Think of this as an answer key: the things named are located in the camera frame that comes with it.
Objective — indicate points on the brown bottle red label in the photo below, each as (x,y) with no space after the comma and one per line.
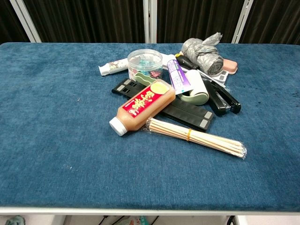
(143,105)

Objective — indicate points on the black folding stand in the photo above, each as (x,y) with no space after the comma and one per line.
(185,111)

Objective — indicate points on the purple white tube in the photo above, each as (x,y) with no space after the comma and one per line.
(177,77)

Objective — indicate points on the yellow rubber band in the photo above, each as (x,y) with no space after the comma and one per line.
(188,135)

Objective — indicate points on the green white lint roller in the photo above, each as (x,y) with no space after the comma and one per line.
(196,91)

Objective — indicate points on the clear round clip jar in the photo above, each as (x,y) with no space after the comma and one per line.
(144,60)

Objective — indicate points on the wrapped wooden chopstick bundle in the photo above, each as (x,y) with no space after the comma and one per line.
(201,138)

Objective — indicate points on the white floral cream tube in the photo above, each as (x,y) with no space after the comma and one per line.
(113,66)

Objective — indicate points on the black stapler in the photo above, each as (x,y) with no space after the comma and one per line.
(225,98)

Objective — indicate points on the grey plastic bag roll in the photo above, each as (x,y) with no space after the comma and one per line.
(203,55)

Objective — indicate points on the grey sticker sheet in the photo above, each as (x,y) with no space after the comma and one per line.
(221,77)

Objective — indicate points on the blue velvet table cloth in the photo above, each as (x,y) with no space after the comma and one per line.
(58,131)

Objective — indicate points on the pink eraser block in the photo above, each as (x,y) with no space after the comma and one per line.
(230,65)

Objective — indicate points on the white partition frame post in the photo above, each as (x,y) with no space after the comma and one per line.
(242,21)
(24,20)
(150,21)

